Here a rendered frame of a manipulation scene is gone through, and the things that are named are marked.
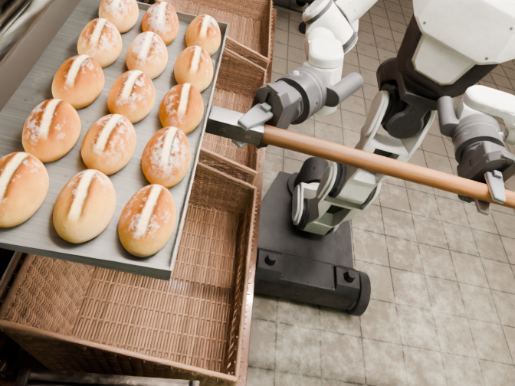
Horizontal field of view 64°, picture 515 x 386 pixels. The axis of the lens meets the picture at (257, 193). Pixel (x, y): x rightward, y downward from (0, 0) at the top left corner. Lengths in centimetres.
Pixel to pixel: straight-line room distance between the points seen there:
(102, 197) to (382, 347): 170
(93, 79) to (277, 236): 133
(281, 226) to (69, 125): 141
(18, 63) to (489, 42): 96
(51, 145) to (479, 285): 232
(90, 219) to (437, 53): 91
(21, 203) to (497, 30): 98
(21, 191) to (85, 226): 8
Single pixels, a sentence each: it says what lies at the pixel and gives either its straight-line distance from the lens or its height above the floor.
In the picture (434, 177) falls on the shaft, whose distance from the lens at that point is 77.
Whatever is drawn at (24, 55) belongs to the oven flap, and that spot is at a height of 141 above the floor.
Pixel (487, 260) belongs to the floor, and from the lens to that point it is 273.
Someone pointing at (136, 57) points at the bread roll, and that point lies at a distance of 71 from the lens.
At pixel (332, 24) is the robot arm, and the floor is 121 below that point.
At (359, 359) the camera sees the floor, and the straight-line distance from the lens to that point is 197.
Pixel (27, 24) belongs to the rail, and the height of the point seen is 143.
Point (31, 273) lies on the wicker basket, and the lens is 93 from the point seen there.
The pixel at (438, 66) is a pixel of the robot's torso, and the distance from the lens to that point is 116.
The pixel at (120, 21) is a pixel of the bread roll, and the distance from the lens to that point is 81.
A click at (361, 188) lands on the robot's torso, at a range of 148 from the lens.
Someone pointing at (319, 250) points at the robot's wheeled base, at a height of 17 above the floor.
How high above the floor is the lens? 165
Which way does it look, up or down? 49 degrees down
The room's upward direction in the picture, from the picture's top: 25 degrees clockwise
